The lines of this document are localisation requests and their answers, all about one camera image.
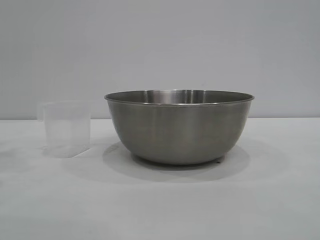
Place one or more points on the stainless steel bowl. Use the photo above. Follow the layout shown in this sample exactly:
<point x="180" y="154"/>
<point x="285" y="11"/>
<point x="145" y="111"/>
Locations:
<point x="180" y="130"/>

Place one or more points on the translucent plastic measuring cup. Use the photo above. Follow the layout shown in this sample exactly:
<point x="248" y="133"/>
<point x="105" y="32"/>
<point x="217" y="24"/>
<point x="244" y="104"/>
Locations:
<point x="66" y="130"/>

